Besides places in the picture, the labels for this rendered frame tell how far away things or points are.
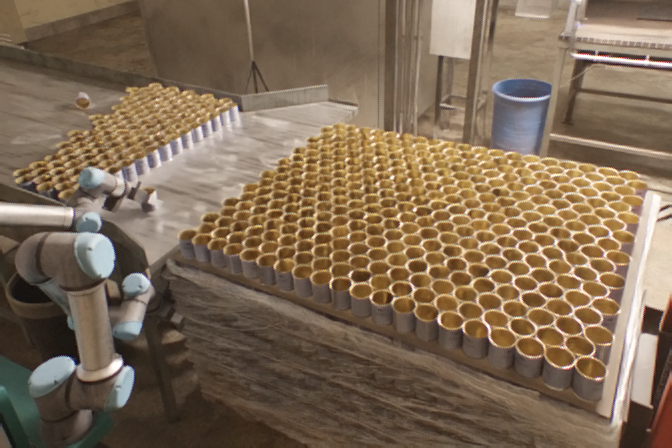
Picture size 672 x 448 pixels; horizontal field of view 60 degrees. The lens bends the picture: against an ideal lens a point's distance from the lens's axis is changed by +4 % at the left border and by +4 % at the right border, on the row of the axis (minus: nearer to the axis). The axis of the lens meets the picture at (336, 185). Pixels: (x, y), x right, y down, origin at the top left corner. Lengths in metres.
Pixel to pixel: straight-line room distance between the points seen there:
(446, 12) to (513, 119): 0.97
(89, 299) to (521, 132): 3.67
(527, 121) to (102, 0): 7.31
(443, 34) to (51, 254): 3.47
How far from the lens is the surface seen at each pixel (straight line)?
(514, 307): 1.73
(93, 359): 1.77
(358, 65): 4.54
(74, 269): 1.61
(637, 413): 1.96
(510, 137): 4.73
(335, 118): 3.04
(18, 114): 3.64
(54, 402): 1.89
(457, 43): 4.50
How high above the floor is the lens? 2.32
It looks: 31 degrees down
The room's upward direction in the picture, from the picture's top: 2 degrees counter-clockwise
